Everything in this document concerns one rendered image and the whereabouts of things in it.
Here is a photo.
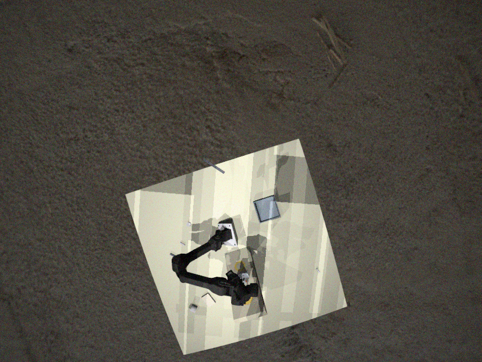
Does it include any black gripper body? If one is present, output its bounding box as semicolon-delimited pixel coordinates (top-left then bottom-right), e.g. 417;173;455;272
246;283;259;297

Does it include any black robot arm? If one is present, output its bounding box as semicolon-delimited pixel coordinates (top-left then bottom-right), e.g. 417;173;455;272
172;228;251;306

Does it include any dark grey panel with square opening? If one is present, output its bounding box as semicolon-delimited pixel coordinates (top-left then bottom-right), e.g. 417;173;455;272
225;246;267;324

